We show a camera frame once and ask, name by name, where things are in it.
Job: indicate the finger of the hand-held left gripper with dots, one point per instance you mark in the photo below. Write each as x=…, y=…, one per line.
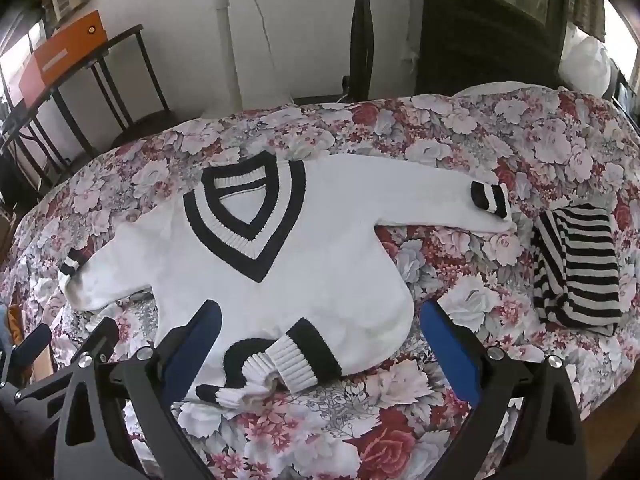
x=102, y=335
x=31, y=347

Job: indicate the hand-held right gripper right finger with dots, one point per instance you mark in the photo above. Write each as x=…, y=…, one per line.
x=447, y=355

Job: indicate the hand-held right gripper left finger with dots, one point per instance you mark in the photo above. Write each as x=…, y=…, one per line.
x=195, y=350

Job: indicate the white sweater with black trim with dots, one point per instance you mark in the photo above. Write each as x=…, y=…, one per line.
x=325, y=240

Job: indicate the black and white striped garment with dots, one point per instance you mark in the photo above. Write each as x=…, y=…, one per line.
x=585, y=270

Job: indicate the black metal side table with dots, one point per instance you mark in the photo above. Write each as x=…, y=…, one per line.
x=145, y=125

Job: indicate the floral bedspread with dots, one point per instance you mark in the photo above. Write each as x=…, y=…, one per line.
x=450, y=125

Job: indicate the orange box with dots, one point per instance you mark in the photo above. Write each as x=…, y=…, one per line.
x=65, y=55

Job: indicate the white pole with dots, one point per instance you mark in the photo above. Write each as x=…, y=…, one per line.
x=227, y=50

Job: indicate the dark wooden cabinet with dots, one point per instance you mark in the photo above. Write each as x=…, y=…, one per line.
x=450, y=35

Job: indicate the white pillow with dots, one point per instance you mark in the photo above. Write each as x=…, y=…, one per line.
x=585, y=65

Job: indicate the dark wooden bedpost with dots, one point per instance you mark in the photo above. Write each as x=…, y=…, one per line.
x=362, y=35

